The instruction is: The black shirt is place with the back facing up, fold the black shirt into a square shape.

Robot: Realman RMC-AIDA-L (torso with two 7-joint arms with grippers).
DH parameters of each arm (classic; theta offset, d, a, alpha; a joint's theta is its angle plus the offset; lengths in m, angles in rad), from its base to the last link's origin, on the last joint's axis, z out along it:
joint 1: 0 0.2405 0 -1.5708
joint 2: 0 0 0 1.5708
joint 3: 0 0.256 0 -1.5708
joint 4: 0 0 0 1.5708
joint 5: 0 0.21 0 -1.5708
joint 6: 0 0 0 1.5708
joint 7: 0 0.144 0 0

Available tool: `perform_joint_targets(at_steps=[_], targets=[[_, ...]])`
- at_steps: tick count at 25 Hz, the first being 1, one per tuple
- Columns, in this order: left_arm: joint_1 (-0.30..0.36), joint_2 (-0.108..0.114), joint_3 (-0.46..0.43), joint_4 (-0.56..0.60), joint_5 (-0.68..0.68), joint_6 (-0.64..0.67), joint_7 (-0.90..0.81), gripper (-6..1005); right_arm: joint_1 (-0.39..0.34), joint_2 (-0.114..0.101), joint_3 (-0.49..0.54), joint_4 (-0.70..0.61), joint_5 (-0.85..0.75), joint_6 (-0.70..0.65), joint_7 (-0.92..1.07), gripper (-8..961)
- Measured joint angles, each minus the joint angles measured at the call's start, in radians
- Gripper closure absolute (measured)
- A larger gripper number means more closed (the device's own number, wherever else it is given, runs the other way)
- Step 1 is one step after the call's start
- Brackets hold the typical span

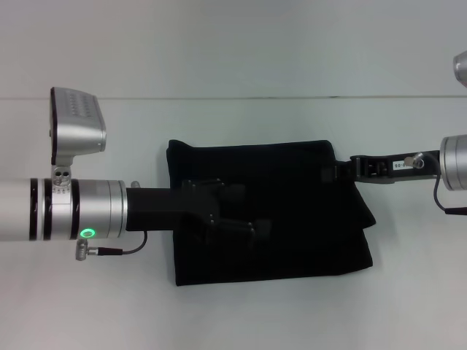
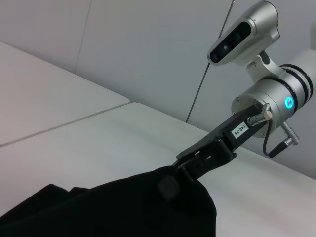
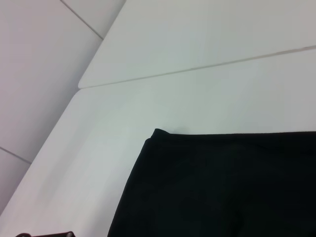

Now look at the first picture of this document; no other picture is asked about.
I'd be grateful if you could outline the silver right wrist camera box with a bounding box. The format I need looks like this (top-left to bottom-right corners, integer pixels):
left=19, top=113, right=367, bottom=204
left=452, top=50, right=467, bottom=88

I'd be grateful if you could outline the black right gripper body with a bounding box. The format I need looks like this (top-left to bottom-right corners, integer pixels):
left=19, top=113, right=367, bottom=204
left=349, top=148, right=443, bottom=186

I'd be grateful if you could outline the left gripper cable with plug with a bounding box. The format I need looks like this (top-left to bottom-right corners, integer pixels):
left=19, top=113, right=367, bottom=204
left=74, top=230, right=148, bottom=262

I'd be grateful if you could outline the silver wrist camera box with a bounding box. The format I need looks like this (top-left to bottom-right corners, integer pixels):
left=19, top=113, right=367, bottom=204
left=48, top=86, right=108, bottom=195
left=452, top=50, right=467, bottom=88

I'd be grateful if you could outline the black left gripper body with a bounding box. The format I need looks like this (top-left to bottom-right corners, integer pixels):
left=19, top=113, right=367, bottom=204
left=126, top=179, right=224, bottom=238

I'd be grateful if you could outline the black shirt with white print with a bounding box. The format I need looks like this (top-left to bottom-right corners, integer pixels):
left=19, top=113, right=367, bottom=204
left=164, top=138, right=377, bottom=289

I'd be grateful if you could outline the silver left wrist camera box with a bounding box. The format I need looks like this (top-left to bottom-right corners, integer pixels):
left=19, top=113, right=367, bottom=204
left=48, top=86, right=108, bottom=195

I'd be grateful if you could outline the right gripper cable with plugs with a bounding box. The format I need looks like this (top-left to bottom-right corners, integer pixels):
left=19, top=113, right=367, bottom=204
left=403, top=151, right=467, bottom=217

